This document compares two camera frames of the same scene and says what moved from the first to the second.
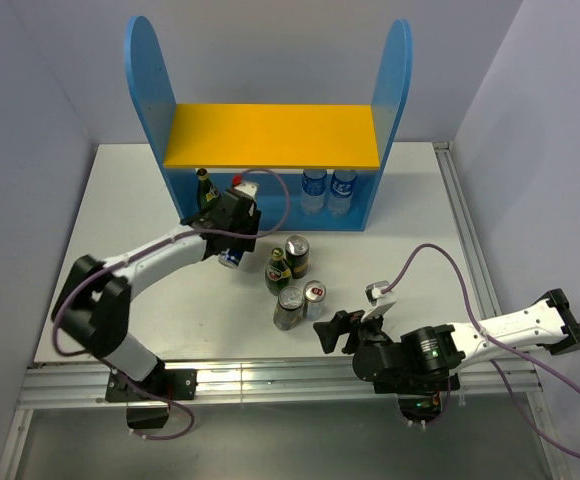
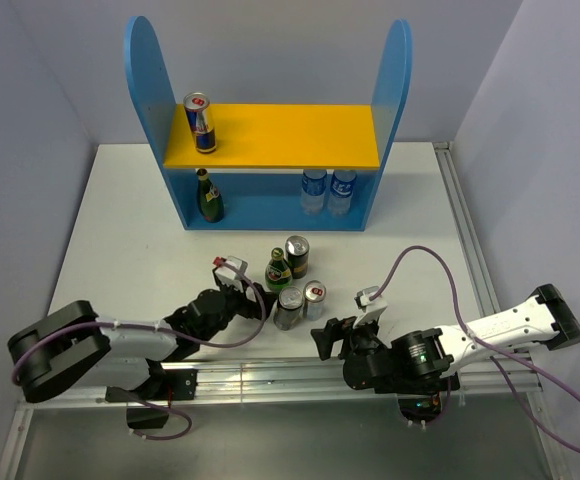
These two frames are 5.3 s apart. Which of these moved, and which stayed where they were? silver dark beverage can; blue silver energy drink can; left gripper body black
Moved: blue silver energy drink can; left gripper body black
Stayed: silver dark beverage can
